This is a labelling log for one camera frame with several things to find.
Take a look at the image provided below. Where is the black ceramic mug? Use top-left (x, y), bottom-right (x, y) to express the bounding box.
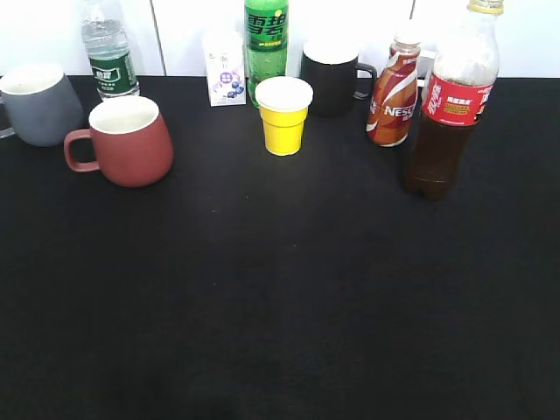
top-left (299, 37), bottom-right (378, 117)

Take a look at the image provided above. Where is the yellow paper cup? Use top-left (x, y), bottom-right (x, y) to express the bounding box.
top-left (255, 76), bottom-right (313, 157)

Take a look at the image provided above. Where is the red ceramic mug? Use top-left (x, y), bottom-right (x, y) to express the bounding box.
top-left (64, 95), bottom-right (173, 187)

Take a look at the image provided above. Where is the iced tea bottle red label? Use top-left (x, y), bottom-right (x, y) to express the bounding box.
top-left (404, 1), bottom-right (504, 200)

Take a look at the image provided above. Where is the white blueberry milk carton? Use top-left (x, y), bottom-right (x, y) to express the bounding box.
top-left (202, 31), bottom-right (247, 107)

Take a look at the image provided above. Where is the white bowl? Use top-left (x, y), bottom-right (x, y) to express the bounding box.
top-left (417, 49), bottom-right (437, 102)

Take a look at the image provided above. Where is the water bottle green label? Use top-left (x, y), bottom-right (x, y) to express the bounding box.
top-left (80, 1), bottom-right (140, 101)

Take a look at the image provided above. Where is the grey ceramic mug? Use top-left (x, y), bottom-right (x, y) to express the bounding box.
top-left (1, 63), bottom-right (85, 147)

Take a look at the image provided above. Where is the brown nescafe coffee bottle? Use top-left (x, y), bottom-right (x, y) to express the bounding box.
top-left (366, 24), bottom-right (421, 147)

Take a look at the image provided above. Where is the green sprite bottle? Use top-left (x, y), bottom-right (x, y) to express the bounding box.
top-left (244, 0), bottom-right (289, 108)

